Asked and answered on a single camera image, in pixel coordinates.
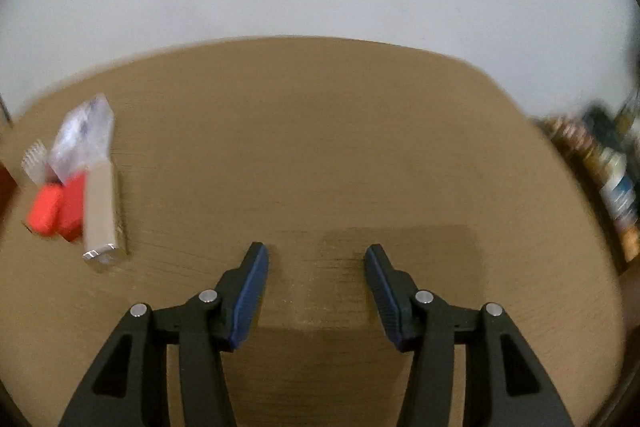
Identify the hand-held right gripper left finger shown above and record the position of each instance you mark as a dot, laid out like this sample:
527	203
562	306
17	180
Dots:
248	302

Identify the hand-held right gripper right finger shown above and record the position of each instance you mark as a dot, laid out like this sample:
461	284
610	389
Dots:
388	302

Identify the beige rectangular box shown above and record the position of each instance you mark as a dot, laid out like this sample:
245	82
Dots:
101	212

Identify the red rectangular block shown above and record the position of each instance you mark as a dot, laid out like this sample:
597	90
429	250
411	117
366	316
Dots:
71	207

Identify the orange rounded case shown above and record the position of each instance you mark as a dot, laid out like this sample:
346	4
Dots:
44	209

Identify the clear plastic packet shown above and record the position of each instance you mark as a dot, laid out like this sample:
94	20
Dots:
80	139

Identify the cluttered shelf of bottles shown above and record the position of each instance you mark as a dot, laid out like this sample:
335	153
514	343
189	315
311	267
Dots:
602	167

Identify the white ribbed comb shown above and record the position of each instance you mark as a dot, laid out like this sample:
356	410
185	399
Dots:
34	164

